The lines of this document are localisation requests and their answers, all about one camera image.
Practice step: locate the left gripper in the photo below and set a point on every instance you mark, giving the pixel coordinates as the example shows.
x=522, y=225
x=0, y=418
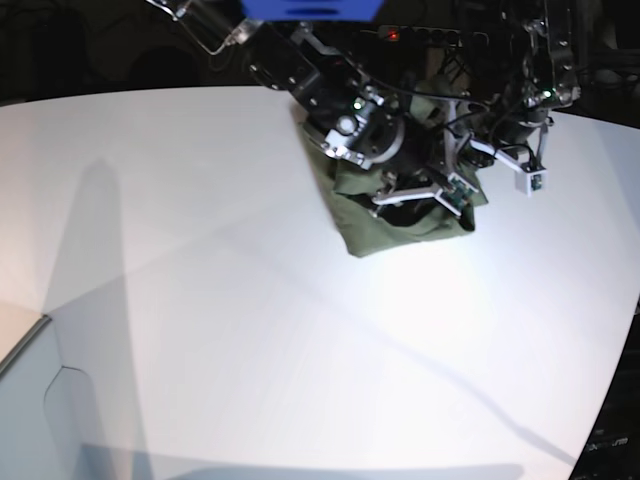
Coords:
x=519, y=157

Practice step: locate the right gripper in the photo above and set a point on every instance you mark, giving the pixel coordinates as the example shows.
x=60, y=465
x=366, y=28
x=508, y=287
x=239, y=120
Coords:
x=422, y=168

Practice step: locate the green t-shirt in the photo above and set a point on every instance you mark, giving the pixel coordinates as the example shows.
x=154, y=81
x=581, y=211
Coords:
x=346, y=186

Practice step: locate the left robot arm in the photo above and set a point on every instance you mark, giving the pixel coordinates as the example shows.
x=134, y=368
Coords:
x=523, y=62

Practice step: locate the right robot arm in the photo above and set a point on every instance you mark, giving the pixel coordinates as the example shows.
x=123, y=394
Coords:
x=350, y=118

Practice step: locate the black power strip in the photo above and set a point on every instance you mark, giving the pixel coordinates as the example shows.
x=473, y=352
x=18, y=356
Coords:
x=428, y=36

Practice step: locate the blue box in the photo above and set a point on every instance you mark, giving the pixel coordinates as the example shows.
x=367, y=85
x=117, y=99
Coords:
x=314, y=10

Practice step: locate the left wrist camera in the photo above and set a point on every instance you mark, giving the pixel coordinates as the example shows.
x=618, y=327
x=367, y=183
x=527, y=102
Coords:
x=531, y=182

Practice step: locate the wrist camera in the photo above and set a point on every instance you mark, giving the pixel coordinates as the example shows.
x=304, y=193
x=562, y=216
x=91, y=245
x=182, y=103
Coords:
x=531, y=182
x=456, y=194

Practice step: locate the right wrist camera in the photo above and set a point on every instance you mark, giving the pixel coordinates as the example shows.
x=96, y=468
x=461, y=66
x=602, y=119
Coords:
x=456, y=194

